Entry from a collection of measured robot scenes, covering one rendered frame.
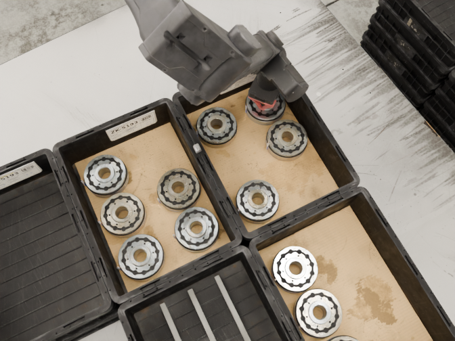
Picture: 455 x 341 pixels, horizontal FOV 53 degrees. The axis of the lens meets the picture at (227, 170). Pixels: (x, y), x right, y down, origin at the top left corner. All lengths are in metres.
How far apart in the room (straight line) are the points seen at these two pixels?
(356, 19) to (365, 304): 1.72
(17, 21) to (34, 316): 1.78
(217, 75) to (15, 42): 2.04
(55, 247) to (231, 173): 0.45
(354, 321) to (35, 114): 1.03
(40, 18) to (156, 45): 2.09
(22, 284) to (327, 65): 1.04
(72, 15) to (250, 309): 1.88
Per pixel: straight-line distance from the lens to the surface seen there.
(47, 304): 1.14
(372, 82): 1.49
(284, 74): 0.98
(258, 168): 1.15
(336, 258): 1.12
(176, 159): 1.16
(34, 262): 1.17
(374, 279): 1.14
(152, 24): 0.55
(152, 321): 1.08
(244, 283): 1.08
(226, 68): 0.58
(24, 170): 1.17
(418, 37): 1.92
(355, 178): 1.08
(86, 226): 1.06
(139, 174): 1.16
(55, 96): 1.47
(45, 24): 2.58
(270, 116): 1.18
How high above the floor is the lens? 1.90
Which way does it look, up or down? 69 degrees down
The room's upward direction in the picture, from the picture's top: 3 degrees clockwise
